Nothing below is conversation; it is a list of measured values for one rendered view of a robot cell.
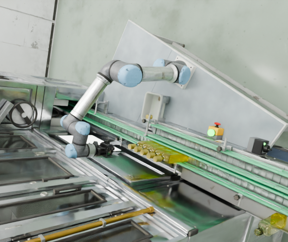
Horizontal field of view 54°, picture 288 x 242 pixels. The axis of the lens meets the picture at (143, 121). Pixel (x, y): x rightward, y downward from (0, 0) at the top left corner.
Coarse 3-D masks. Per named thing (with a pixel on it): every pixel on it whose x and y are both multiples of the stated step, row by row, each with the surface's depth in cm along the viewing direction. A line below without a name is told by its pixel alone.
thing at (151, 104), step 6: (150, 96) 219; (156, 96) 218; (144, 102) 217; (150, 102) 221; (156, 102) 218; (144, 108) 219; (150, 108) 222; (156, 108) 218; (144, 114) 220; (156, 114) 218
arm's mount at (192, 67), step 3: (177, 57) 202; (180, 57) 201; (183, 60) 198; (186, 60) 199; (186, 63) 197; (189, 63) 195; (189, 66) 195; (192, 66) 193; (195, 66) 195; (192, 69) 193; (195, 69) 195; (192, 72) 195; (189, 78) 197; (177, 84) 202; (186, 84) 199; (183, 87) 199
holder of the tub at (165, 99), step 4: (152, 92) 218; (164, 96) 207; (168, 96) 210; (164, 100) 208; (168, 100) 211; (164, 104) 210; (160, 108) 207; (164, 108) 211; (160, 112) 208; (164, 112) 212; (160, 116) 209; (164, 116) 213; (160, 120) 210; (164, 120) 214; (148, 128) 218; (152, 128) 220
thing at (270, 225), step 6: (270, 216) 136; (276, 216) 137; (282, 216) 138; (264, 222) 128; (270, 222) 128; (276, 222) 130; (282, 222) 135; (258, 228) 124; (264, 228) 125; (270, 228) 125; (276, 228) 130; (282, 228) 136; (258, 234) 123; (264, 234) 126; (270, 234) 126
